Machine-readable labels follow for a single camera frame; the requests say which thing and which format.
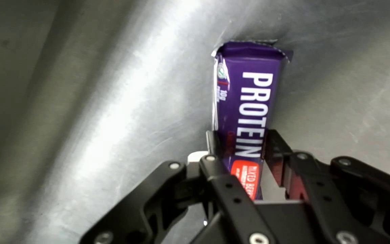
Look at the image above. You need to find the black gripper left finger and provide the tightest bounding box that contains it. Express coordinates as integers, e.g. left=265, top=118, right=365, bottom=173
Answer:
left=78, top=128, right=279, bottom=244

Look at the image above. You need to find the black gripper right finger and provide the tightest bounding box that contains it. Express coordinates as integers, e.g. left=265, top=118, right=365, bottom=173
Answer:
left=261, top=127, right=390, bottom=244

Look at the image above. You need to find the purple protein bar packet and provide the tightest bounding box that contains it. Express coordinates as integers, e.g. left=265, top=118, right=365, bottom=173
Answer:
left=210, top=40, right=294, bottom=203

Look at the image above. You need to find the stainless steel double sink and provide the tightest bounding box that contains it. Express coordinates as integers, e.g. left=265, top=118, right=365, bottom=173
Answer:
left=0, top=0, right=390, bottom=244

